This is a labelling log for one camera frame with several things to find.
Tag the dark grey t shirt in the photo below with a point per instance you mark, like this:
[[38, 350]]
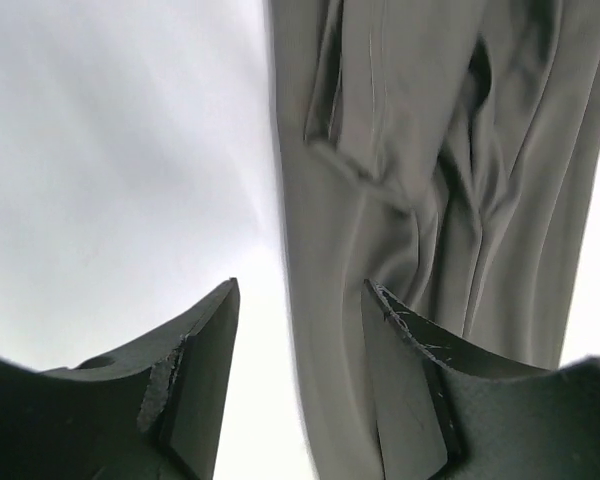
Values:
[[446, 150]]

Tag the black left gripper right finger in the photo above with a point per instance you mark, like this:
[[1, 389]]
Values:
[[448, 409]]

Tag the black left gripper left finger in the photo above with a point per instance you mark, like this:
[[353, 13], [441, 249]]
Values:
[[150, 409]]

